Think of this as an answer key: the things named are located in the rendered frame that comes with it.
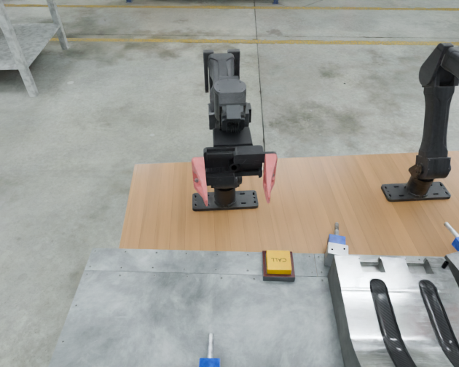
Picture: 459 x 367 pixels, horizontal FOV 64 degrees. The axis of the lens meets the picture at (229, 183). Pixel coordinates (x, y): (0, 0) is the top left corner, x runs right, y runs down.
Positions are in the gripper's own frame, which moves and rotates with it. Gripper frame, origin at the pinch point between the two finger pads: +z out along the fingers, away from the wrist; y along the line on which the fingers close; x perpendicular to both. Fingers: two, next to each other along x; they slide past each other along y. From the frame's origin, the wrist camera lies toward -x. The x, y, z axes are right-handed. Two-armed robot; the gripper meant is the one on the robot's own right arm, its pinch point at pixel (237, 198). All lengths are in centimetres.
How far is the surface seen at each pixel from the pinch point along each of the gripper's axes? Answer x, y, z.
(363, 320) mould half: 31.6, 26.3, 6.4
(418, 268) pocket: 34, 45, -6
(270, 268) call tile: 36.5, 9.7, -10.4
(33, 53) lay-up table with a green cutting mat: 98, -153, -277
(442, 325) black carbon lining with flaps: 32, 42, 9
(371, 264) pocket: 33.8, 33.5, -8.1
